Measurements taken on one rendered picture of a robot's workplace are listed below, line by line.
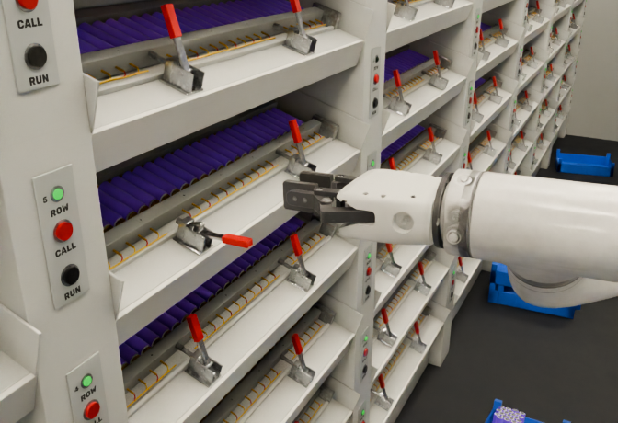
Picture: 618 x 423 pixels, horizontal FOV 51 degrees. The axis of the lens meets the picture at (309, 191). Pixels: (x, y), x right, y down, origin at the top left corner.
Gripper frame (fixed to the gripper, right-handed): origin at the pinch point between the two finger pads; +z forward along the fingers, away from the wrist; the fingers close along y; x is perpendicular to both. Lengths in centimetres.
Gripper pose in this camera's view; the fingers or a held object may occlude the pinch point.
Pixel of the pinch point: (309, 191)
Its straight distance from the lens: 69.8
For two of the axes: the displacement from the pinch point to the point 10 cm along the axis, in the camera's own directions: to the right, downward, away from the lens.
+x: -0.3, -9.5, -3.2
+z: -8.8, -1.2, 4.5
